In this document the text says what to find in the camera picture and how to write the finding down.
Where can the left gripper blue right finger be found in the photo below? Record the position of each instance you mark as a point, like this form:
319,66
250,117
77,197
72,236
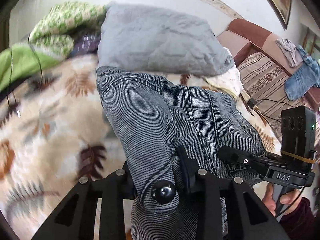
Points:
227,208

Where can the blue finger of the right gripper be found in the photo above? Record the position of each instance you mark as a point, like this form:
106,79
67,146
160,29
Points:
243,159

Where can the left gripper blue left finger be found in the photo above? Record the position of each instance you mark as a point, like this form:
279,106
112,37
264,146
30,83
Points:
92,209

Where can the grey washed denim pants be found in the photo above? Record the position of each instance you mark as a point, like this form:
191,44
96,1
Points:
152,117

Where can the black power adapter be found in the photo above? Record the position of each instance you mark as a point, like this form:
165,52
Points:
251,103

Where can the cream small print pillow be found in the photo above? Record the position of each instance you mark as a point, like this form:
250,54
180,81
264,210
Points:
228,82

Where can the striped floral headboard cushion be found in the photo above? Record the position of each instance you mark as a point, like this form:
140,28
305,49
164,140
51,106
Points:
264,81

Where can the blue denim garment on headboard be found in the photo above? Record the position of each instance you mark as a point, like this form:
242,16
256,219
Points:
304,78

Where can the leaf print bed blanket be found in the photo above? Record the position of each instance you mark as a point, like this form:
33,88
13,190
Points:
53,132

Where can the grey cloth on headboard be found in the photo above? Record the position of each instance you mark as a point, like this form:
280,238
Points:
290,52

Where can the grey quilted pillow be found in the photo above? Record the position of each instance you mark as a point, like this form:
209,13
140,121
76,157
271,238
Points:
151,39

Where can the purple patterned cloth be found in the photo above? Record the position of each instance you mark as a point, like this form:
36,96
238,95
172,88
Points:
87,44

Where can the green patterned blanket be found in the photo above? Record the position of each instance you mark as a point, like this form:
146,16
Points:
49,43

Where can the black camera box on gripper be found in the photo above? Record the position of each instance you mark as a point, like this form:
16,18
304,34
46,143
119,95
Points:
298,126

